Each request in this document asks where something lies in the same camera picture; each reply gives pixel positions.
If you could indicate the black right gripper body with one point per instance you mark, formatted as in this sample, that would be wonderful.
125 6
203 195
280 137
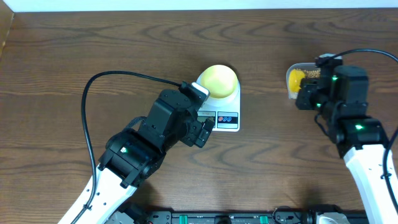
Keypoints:
310 98

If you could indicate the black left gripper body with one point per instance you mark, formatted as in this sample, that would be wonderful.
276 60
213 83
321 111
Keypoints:
198 134

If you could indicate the yellow measuring scoop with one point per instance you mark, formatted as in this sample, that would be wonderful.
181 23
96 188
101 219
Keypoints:
294 80

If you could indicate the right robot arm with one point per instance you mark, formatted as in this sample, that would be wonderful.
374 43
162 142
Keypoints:
339 96

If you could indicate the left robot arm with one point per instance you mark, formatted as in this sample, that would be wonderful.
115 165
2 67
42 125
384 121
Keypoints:
132 156

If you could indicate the white digital kitchen scale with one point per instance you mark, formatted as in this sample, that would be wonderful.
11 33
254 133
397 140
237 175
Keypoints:
226 112

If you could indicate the pale yellow bowl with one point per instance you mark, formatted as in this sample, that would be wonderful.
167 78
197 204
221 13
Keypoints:
220 80

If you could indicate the pile of soybeans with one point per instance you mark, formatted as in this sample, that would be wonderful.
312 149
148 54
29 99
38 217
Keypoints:
312 73

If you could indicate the clear plastic container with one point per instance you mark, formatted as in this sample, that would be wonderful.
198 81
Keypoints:
298 66

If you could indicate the wooden panel at left edge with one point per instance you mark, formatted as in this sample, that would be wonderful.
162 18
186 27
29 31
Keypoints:
6 18

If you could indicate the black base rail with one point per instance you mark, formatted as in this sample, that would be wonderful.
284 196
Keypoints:
132 214

